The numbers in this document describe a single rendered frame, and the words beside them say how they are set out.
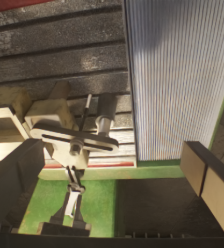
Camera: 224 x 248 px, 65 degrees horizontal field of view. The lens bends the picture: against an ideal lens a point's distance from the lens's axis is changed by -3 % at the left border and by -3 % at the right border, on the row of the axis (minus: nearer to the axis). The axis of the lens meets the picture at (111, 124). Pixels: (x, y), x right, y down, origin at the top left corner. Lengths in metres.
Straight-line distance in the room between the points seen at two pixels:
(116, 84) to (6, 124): 0.43
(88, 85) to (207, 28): 0.46
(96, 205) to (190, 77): 1.11
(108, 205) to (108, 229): 0.17
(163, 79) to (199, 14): 0.26
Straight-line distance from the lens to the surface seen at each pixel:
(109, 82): 0.72
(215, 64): 0.82
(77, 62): 0.70
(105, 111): 0.65
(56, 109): 0.56
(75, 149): 0.54
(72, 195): 0.62
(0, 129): 0.76
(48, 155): 0.69
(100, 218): 1.45
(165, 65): 0.76
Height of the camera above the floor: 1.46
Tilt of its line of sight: 48 degrees down
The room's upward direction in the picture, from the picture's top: 175 degrees counter-clockwise
